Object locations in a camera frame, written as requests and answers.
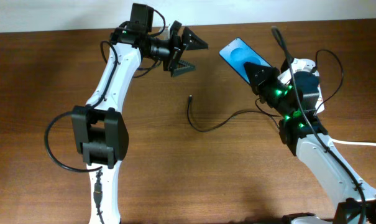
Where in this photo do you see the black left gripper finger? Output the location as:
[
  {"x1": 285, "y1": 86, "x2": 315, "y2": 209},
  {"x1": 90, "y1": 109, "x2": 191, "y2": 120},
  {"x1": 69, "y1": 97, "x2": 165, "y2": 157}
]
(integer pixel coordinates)
[
  {"x1": 171, "y1": 60, "x2": 196, "y2": 77},
  {"x1": 181, "y1": 27, "x2": 208, "y2": 50}
]

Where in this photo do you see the blue Galaxy smartphone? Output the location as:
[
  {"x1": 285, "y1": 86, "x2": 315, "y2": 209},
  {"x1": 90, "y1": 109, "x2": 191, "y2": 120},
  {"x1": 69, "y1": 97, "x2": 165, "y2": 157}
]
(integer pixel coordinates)
[{"x1": 219, "y1": 37, "x2": 271, "y2": 83}]

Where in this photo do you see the black USB charging cable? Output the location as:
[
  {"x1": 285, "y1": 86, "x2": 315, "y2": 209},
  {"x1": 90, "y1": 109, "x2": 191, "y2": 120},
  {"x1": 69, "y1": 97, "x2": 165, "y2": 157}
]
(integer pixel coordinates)
[{"x1": 186, "y1": 95, "x2": 283, "y2": 133}]

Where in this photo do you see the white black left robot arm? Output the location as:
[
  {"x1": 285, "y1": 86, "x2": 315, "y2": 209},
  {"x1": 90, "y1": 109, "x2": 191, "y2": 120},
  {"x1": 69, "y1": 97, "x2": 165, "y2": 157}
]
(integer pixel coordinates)
[{"x1": 71, "y1": 21, "x2": 208, "y2": 223}]

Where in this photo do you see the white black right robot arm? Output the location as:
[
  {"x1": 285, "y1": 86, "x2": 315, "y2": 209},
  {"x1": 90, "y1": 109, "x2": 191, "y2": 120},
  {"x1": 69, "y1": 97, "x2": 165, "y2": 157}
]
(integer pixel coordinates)
[{"x1": 244, "y1": 62, "x2": 376, "y2": 223}]

